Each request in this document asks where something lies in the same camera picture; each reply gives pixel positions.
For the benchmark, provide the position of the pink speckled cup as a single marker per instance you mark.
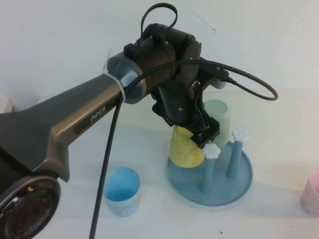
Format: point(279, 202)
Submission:
point(311, 199)

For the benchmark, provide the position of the yellow cup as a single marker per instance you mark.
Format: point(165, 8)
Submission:
point(184, 154)

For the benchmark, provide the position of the blue speckled cup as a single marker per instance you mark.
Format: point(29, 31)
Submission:
point(122, 206)

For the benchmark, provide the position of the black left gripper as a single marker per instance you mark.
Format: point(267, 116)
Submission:
point(177, 104)

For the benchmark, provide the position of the white zip tie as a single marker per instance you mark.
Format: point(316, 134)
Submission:
point(117, 79)

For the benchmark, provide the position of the blue cup stand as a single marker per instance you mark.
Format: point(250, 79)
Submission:
point(224, 189)

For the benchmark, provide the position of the pale green cup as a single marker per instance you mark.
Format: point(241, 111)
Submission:
point(221, 124)

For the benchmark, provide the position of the beige box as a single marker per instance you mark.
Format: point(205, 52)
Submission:
point(6, 105)

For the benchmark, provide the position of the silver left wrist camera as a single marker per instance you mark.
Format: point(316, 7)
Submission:
point(220, 84)

